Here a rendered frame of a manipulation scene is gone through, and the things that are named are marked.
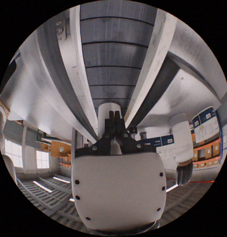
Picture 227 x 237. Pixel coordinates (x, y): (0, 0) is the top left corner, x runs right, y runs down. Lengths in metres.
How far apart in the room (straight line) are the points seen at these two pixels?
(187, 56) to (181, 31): 0.07
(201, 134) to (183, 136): 0.19
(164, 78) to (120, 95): 0.11
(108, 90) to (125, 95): 0.04
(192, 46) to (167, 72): 0.12
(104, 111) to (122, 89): 0.06
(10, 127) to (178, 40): 5.81
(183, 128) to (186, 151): 0.08
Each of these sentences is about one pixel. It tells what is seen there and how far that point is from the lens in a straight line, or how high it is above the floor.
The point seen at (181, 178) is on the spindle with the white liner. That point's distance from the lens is 0.37.
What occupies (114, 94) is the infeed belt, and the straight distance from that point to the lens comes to 0.17.
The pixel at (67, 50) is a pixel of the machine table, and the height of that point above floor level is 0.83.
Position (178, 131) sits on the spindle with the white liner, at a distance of 0.34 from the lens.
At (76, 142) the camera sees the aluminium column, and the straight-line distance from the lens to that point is 0.37.
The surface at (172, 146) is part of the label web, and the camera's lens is 0.57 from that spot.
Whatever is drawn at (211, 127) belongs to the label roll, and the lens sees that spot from 0.49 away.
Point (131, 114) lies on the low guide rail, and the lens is 0.16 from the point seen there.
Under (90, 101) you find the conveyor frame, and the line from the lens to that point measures 0.19.
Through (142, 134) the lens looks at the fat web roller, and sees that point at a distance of 0.49.
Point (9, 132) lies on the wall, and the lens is 5.64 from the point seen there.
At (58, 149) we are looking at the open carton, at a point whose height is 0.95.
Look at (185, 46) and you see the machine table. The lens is 0.22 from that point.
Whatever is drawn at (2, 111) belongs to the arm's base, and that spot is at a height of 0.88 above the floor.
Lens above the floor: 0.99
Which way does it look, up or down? 24 degrees down
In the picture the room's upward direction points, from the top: 177 degrees clockwise
